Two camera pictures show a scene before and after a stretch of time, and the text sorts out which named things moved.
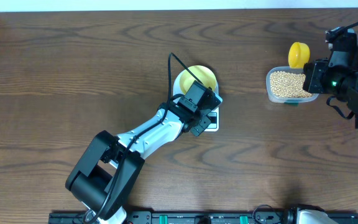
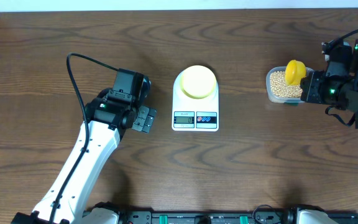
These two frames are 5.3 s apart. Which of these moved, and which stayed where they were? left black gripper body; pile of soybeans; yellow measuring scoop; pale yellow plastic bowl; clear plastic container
Moved: yellow measuring scoop; left black gripper body
Stayed: pale yellow plastic bowl; pile of soybeans; clear plastic container
